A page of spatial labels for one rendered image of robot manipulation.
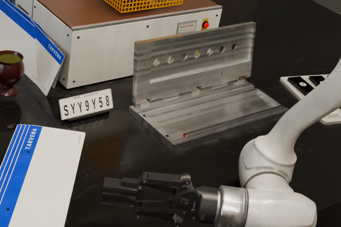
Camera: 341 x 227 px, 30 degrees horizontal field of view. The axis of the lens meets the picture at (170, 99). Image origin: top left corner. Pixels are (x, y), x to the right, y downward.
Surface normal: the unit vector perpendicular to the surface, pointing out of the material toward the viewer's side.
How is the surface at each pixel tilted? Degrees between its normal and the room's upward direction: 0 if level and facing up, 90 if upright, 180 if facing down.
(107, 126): 0
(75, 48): 90
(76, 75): 90
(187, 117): 0
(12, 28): 63
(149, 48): 79
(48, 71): 69
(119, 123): 0
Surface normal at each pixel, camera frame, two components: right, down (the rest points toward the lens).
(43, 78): -0.71, -0.15
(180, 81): 0.62, 0.33
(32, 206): 0.16, -0.85
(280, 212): 0.12, -0.21
